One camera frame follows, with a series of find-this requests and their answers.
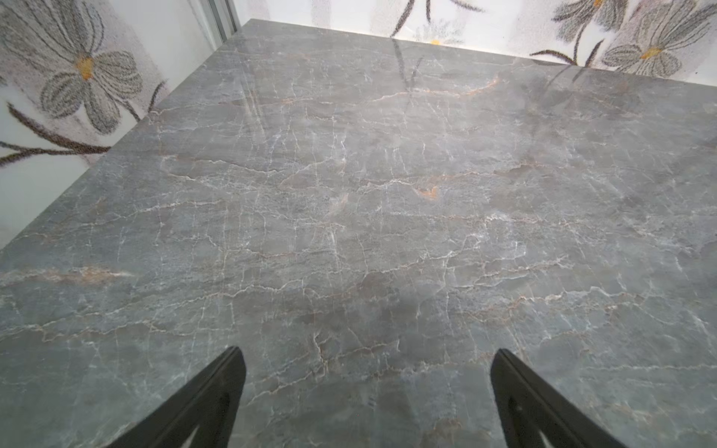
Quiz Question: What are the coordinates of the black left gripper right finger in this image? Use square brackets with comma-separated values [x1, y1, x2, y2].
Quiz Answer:
[490, 348, 623, 447]

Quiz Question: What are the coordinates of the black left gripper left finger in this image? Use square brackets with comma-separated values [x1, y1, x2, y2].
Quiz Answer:
[110, 346, 246, 447]

